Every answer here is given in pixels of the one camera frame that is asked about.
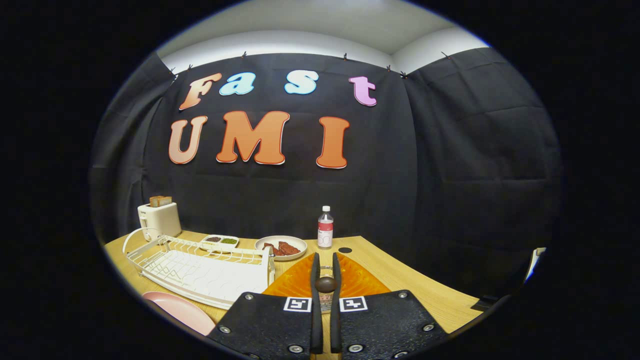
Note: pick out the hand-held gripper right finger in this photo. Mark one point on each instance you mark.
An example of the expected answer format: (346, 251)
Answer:
(335, 320)

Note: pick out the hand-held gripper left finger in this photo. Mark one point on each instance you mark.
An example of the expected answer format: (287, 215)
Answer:
(316, 320)

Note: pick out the pink plate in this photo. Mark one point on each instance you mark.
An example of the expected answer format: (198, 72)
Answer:
(175, 307)

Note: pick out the white round plate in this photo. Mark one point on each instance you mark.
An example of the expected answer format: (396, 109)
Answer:
(265, 242)

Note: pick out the black round table grommet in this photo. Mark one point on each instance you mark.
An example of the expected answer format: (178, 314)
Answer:
(345, 250)

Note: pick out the red meat piece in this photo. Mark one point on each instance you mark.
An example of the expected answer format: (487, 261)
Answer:
(272, 249)
(290, 248)

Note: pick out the clear water bottle red label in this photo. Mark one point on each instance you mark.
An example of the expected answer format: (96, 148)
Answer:
(325, 232)

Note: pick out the white drip tray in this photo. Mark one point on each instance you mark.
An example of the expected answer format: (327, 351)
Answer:
(215, 280)

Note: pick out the green beans heap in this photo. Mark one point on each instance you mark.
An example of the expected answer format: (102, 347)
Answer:
(229, 241)

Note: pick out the white divided snack tray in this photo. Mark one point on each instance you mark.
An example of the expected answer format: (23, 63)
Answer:
(220, 247)

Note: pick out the white toaster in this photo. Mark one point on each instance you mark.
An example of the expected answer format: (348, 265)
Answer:
(162, 220)

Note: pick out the black backdrop cloth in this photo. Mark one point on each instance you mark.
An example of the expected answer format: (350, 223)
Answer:
(450, 175)

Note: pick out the toast bread slice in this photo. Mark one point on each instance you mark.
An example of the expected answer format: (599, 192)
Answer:
(166, 201)
(154, 202)

